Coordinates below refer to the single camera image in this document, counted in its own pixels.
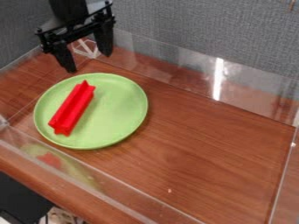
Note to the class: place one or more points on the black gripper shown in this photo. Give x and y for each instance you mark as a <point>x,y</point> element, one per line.
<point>74,20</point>

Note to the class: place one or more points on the green round plate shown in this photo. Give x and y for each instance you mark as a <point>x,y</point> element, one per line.
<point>112,117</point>

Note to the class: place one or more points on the white power strip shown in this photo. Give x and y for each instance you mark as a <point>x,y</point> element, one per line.
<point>58,216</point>

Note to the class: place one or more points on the clear acrylic corner bracket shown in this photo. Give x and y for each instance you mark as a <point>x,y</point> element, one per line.
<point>85,47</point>

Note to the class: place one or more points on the clear acrylic enclosure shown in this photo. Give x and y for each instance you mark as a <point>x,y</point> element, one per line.
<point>211,160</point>

